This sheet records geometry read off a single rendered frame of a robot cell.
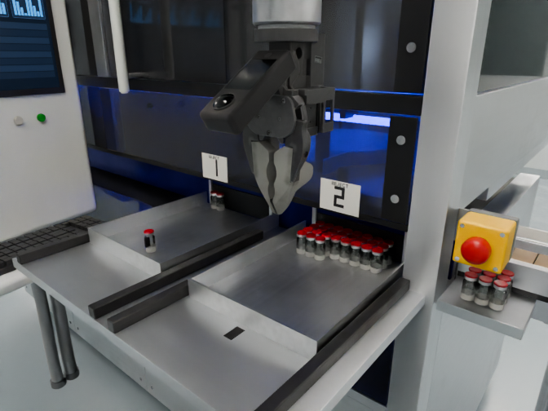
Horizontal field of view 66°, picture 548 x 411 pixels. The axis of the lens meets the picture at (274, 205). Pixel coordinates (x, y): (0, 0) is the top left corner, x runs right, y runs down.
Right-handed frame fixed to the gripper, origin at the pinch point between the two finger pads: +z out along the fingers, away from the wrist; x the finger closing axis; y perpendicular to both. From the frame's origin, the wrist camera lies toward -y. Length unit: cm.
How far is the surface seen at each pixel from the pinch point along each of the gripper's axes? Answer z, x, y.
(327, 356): 19.6, -7.7, 1.6
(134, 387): 109, 99, 31
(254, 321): 19.9, 5.0, 1.5
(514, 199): 22, -11, 94
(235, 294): 21.4, 14.2, 6.6
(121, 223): 19, 54, 9
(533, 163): 94, 37, 488
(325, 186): 6.0, 10.1, 27.5
